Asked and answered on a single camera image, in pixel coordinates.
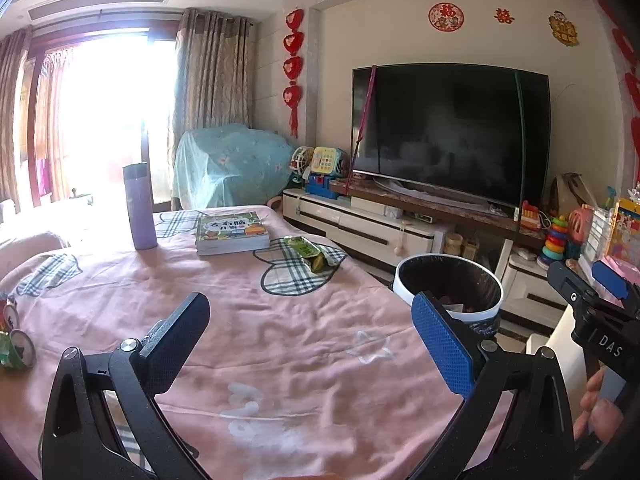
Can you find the yellow toy phone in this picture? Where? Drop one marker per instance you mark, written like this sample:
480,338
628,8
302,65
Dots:
325,160

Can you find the purple thermos bottle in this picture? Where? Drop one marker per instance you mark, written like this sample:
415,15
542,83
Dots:
141,210

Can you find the magenta cloth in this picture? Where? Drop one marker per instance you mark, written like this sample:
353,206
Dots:
42,175

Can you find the wooden cup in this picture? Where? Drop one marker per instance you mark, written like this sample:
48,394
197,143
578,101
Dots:
471,248
454,245

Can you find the red hanging heart decoration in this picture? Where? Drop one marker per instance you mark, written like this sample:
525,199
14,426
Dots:
294,67

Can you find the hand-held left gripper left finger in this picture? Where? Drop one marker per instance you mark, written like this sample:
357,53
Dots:
175,345

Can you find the black flat television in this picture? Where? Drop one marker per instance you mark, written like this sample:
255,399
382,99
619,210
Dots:
450,125

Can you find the white television cabinet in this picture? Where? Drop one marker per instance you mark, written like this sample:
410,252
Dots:
360,220

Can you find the beige patterned curtain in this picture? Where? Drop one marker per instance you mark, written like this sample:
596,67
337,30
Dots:
12,110
210,70

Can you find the teal cloth furniture cover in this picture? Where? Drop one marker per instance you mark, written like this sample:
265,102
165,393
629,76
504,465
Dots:
225,165

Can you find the red character wall sticker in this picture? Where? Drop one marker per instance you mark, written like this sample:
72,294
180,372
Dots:
504,16

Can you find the green snack wrapper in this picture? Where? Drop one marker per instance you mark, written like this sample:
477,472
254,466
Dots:
302,249

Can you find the white trash bin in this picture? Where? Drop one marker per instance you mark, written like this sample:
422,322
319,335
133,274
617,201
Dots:
401,287

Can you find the ceiling air vent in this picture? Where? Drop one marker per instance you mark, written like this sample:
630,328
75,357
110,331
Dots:
100,4

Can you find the colourful toy box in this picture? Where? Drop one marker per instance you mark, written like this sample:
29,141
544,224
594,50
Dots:
620,230

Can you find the wooden balcony door frame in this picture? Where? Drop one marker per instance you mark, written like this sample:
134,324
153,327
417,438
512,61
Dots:
36,125

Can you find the children's picture book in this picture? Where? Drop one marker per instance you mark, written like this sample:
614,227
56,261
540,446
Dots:
227,230

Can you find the pink drawer pendant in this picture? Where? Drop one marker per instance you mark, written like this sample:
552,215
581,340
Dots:
400,242

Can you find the gold figure wall sticker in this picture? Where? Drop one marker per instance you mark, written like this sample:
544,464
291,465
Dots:
563,27

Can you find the pink plastic toy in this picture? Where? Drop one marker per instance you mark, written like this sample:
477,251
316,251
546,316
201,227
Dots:
584,230

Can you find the white basket toy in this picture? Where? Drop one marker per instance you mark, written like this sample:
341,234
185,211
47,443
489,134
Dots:
300,162

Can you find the pink plastic container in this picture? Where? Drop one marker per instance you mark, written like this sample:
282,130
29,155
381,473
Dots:
275,202

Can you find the red soda can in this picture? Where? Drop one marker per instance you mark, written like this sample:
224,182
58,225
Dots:
10,316

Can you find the round red wall sticker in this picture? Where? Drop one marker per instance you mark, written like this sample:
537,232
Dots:
445,16

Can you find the person's right hand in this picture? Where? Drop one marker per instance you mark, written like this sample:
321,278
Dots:
595,417

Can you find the red wall garland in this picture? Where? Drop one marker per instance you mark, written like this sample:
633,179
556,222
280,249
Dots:
631,85

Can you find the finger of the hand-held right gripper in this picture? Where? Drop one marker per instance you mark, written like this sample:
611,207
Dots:
610,280
570,285

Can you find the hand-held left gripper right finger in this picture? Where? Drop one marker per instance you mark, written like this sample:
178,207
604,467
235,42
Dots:
445,345

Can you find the brown television riser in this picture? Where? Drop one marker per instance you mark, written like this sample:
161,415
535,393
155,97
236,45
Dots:
450,205

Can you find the aluminium drink can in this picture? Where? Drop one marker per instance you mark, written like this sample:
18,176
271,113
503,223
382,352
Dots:
22,350

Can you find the pink printed tablecloth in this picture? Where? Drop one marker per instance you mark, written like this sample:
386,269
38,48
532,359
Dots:
300,320

